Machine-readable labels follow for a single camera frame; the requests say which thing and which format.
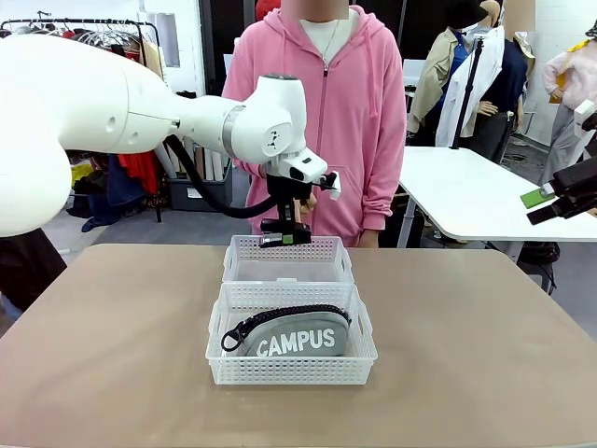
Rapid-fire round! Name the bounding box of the mannequin in beige trench coat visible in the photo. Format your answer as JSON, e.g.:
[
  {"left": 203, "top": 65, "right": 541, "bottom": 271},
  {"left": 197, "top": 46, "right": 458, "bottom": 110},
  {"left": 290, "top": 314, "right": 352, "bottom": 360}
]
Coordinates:
[{"left": 407, "top": 25, "right": 472, "bottom": 148}]

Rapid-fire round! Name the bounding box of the grey paper roll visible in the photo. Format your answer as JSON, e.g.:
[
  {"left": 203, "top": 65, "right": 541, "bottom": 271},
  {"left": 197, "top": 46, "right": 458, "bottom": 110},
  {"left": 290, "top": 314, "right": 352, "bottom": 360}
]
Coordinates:
[{"left": 156, "top": 142, "right": 179, "bottom": 180}]

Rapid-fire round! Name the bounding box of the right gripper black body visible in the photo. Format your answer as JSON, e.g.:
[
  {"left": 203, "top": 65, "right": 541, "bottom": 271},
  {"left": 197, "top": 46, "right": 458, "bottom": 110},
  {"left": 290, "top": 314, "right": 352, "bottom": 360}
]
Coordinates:
[{"left": 551, "top": 156, "right": 597, "bottom": 221}]

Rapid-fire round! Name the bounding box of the mannequin in white coat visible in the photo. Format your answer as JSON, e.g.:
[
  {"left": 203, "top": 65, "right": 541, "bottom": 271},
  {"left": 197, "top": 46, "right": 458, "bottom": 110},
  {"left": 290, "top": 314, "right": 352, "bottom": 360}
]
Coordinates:
[{"left": 436, "top": 25, "right": 506, "bottom": 148}]

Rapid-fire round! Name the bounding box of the person's right forearm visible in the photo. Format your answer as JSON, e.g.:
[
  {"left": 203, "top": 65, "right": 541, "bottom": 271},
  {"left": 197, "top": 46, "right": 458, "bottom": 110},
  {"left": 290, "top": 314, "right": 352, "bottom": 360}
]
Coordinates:
[{"left": 232, "top": 157, "right": 271, "bottom": 182}]

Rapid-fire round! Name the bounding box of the black tripod stand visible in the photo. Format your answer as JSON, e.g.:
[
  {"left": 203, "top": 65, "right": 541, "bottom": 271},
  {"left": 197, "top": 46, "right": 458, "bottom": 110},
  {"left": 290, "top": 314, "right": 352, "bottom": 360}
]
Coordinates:
[{"left": 450, "top": 35, "right": 487, "bottom": 151}]

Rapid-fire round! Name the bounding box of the person's right hand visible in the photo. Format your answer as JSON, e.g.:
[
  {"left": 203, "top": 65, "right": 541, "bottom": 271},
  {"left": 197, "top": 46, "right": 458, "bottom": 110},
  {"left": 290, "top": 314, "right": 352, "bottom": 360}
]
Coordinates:
[{"left": 298, "top": 189, "right": 319, "bottom": 224}]

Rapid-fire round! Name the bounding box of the white perforated plastic basket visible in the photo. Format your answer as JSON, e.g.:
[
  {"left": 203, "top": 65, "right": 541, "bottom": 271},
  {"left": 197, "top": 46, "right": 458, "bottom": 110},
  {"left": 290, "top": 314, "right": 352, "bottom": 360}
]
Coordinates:
[
  {"left": 222, "top": 234, "right": 355, "bottom": 286},
  {"left": 204, "top": 279, "right": 379, "bottom": 387}
]

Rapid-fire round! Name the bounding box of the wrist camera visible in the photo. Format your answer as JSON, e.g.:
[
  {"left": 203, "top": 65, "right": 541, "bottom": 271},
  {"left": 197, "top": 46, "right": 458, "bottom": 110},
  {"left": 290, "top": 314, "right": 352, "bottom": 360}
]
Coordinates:
[
  {"left": 573, "top": 99, "right": 597, "bottom": 133},
  {"left": 311, "top": 171, "right": 342, "bottom": 203}
]

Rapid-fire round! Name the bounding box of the black hat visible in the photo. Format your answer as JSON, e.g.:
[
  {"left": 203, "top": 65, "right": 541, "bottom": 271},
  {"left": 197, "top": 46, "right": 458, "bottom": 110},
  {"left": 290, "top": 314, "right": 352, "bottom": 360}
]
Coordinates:
[{"left": 442, "top": 0, "right": 489, "bottom": 33}]

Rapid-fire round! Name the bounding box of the person in pink hoodie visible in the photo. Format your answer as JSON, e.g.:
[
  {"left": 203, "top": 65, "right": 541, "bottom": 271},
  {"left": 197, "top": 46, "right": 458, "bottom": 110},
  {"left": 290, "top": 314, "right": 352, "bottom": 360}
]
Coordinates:
[{"left": 222, "top": 4, "right": 408, "bottom": 248}]

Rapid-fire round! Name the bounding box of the beige coat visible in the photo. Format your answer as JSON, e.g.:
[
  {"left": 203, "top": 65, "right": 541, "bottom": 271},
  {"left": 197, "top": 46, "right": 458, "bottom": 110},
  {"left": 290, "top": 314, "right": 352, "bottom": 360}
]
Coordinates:
[{"left": 138, "top": 37, "right": 167, "bottom": 85}]

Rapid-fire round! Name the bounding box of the black metal clothes rack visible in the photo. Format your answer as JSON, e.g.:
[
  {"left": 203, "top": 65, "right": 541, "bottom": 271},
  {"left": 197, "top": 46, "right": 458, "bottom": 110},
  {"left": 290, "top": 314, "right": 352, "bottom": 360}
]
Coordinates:
[{"left": 0, "top": 17, "right": 165, "bottom": 224}]

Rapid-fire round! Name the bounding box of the white paper roll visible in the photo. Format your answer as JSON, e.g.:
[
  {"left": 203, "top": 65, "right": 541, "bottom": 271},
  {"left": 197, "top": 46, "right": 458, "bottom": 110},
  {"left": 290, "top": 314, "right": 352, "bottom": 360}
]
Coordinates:
[{"left": 204, "top": 151, "right": 232, "bottom": 182}]

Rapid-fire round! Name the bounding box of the red dress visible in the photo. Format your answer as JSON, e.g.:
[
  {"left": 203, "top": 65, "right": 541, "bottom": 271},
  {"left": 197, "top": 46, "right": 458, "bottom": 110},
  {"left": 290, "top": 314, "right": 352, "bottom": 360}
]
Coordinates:
[{"left": 116, "top": 149, "right": 162, "bottom": 196}]

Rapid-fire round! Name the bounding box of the mannequin in navy top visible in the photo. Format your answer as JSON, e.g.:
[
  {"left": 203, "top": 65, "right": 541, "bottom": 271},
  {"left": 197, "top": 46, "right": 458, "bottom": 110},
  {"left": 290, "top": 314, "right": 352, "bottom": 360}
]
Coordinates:
[{"left": 478, "top": 31, "right": 536, "bottom": 164}]

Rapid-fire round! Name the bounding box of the black gear under white table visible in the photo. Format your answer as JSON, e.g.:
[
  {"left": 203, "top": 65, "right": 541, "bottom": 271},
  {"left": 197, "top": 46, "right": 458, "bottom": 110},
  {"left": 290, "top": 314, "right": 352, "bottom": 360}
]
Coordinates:
[{"left": 515, "top": 241, "right": 562, "bottom": 296}]

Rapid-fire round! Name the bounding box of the white table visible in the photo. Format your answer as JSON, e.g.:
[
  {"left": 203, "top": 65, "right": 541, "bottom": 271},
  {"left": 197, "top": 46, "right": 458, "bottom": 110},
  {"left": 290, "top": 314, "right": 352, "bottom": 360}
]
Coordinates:
[{"left": 396, "top": 145, "right": 597, "bottom": 265}]

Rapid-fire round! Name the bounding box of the grey CAMPUS pencil pouch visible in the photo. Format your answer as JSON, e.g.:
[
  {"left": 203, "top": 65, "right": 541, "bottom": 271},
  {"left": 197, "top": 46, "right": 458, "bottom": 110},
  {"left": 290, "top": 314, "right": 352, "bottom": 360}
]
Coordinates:
[{"left": 220, "top": 303, "right": 351, "bottom": 358}]

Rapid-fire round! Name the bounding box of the blue denim garment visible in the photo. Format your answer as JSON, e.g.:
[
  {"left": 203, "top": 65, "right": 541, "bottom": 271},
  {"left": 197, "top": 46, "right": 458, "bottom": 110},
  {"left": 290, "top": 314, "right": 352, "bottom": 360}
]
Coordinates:
[{"left": 81, "top": 156, "right": 153, "bottom": 233}]

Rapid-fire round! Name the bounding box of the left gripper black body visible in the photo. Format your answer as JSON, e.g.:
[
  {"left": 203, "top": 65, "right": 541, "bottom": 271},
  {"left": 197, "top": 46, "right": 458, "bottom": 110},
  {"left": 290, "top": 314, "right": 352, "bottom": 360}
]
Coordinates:
[{"left": 265, "top": 173, "right": 318, "bottom": 207}]

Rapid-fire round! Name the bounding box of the white framed panel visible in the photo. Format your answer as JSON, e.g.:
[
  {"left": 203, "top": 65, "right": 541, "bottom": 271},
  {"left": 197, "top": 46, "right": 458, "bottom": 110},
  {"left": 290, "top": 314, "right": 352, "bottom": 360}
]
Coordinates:
[{"left": 138, "top": 11, "right": 181, "bottom": 70}]

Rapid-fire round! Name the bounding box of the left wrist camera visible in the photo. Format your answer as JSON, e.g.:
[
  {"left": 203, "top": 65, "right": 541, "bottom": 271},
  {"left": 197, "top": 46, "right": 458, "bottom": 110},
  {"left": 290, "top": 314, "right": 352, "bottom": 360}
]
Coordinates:
[{"left": 311, "top": 171, "right": 342, "bottom": 203}]

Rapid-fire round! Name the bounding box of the person's left forearm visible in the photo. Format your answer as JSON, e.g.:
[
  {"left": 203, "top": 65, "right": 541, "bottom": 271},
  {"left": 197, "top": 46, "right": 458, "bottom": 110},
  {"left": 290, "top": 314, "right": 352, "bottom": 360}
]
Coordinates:
[{"left": 357, "top": 134, "right": 408, "bottom": 233}]

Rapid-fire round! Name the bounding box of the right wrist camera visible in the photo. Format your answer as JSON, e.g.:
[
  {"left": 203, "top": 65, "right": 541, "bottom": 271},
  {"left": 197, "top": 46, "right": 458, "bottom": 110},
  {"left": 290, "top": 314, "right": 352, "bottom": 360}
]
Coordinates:
[{"left": 573, "top": 99, "right": 597, "bottom": 133}]

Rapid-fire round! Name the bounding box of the mannequin in pale pink hoodie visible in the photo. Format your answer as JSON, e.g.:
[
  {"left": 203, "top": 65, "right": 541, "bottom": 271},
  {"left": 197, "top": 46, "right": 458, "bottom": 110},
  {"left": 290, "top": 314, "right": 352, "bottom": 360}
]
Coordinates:
[{"left": 540, "top": 39, "right": 597, "bottom": 188}]

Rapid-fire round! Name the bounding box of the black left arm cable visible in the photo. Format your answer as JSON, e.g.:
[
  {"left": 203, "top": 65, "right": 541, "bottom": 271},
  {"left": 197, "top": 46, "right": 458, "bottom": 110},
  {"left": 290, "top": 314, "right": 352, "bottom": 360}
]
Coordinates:
[{"left": 165, "top": 134, "right": 281, "bottom": 219}]

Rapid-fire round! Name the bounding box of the white t-shirt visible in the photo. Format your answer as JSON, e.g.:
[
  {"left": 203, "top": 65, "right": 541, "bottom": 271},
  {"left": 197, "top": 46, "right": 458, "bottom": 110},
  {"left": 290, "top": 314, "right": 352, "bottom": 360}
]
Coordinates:
[{"left": 298, "top": 11, "right": 363, "bottom": 64}]

